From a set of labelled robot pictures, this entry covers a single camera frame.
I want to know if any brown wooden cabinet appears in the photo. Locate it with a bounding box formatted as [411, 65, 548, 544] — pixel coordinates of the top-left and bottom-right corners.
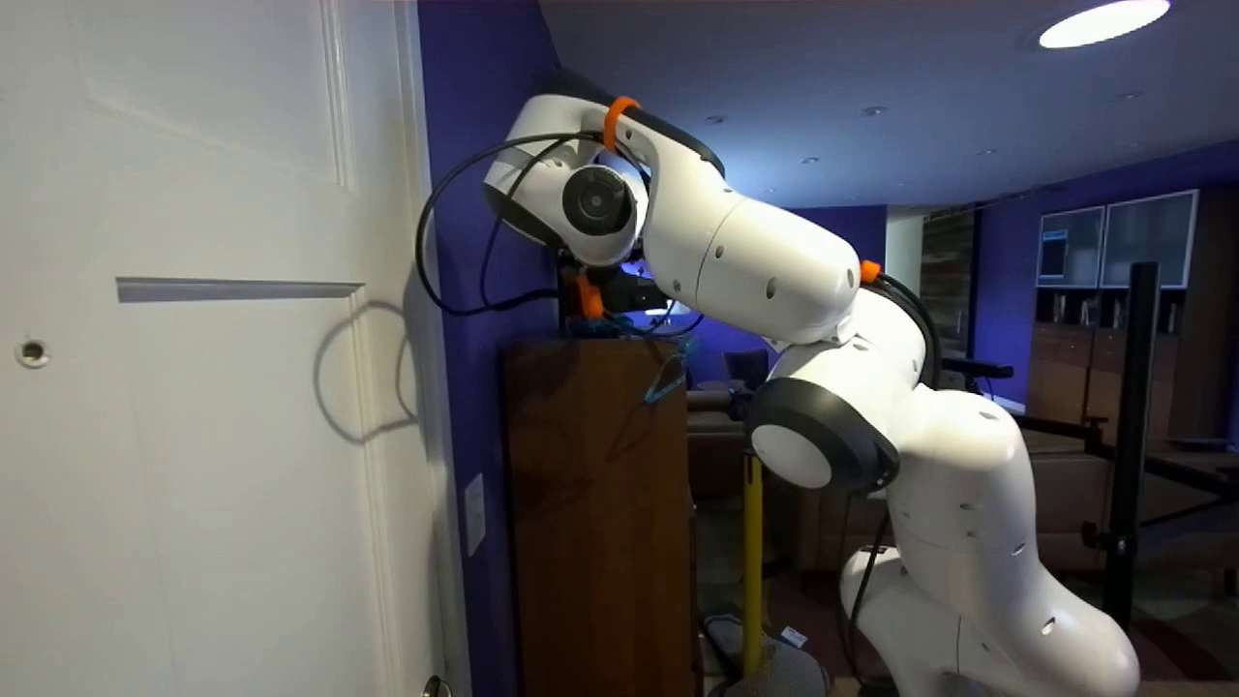
[500, 333, 703, 697]

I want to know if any white panelled door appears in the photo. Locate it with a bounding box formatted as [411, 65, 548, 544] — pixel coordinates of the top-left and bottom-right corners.
[0, 0, 473, 697]

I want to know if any small round door peephole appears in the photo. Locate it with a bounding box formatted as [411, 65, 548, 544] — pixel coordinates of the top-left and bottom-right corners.
[11, 333, 55, 374]

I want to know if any yellow stanchion pole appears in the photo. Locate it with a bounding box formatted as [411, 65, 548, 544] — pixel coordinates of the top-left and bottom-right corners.
[740, 450, 770, 680]

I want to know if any white framed glass wall cabinet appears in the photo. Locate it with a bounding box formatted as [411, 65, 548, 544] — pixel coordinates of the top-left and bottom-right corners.
[1036, 184, 1205, 289]

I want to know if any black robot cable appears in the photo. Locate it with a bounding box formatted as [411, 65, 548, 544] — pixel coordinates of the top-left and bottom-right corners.
[411, 122, 614, 320]

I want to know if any white wall switch plate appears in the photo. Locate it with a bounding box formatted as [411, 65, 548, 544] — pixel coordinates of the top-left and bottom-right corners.
[461, 468, 491, 561]

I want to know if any round ceiling light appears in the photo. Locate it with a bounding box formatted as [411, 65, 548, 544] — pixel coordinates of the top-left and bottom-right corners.
[1036, 0, 1176, 53]

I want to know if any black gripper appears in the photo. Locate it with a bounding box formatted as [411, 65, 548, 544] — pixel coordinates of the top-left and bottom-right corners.
[554, 254, 678, 344]

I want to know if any round grey stanchion base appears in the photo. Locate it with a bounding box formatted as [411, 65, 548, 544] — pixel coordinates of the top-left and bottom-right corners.
[712, 633, 829, 697]

